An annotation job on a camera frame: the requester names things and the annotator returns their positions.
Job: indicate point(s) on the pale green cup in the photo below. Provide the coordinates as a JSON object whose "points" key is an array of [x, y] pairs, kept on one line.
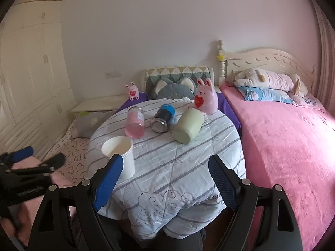
{"points": [[189, 126]]}

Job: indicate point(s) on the small green object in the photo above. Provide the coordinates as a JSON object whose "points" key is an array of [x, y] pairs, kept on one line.
{"points": [[83, 114]]}

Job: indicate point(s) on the dark cloth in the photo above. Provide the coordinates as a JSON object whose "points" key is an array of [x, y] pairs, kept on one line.
{"points": [[183, 241]]}

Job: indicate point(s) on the white nightstand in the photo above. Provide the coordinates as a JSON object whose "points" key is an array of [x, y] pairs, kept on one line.
{"points": [[99, 103]]}

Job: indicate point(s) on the pink fleece blanket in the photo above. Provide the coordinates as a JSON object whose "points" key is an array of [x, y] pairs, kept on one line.
{"points": [[282, 146]]}

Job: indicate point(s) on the pink printed pillow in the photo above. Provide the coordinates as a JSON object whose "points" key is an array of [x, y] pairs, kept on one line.
{"points": [[308, 101]]}

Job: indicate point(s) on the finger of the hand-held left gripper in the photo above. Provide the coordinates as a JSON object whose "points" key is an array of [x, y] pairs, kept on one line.
{"points": [[23, 153], [53, 160]]}

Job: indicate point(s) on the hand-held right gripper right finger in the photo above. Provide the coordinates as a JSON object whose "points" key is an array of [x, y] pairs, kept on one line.
{"points": [[222, 183]]}

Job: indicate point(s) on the striped white blanket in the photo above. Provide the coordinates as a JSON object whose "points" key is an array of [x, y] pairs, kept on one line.
{"points": [[172, 167]]}

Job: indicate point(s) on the grey daisy pillow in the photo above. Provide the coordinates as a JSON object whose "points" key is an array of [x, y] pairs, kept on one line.
{"points": [[91, 123]]}

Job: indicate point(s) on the grey cat cushion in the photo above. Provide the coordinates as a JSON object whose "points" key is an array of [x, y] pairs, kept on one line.
{"points": [[171, 91]]}

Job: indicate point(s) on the yellow star ornament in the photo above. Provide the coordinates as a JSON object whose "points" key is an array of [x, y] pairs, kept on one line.
{"points": [[221, 57]]}

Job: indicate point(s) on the pale curtain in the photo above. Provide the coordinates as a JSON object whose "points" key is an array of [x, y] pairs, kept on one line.
{"points": [[325, 57]]}

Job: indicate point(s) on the white plush toy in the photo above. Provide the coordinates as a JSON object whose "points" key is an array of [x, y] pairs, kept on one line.
{"points": [[272, 79]]}

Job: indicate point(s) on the black can with blue lid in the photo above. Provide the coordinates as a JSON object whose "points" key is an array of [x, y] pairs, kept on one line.
{"points": [[162, 117]]}

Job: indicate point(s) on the white paper cup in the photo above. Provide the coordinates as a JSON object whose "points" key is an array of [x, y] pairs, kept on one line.
{"points": [[125, 159]]}

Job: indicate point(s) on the large pink bunny figure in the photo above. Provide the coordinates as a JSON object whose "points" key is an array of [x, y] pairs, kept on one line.
{"points": [[208, 100]]}

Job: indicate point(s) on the cream bed headboard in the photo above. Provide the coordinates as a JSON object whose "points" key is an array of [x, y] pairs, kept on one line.
{"points": [[264, 60]]}

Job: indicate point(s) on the blue cartoon pillow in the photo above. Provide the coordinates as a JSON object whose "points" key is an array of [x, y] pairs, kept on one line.
{"points": [[264, 94]]}

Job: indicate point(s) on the pink glass bottle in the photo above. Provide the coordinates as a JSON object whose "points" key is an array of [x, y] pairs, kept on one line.
{"points": [[135, 123]]}

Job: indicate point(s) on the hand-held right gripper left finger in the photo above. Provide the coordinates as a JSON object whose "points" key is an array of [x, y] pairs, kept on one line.
{"points": [[108, 183]]}

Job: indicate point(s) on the small pink bunny figure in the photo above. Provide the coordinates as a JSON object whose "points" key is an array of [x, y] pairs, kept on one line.
{"points": [[132, 91]]}

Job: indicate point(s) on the cream wardrobe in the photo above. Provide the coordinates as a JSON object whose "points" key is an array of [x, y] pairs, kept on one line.
{"points": [[28, 78]]}

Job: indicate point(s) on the heart print sheet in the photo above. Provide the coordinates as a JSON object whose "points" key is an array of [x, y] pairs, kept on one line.
{"points": [[73, 159]]}

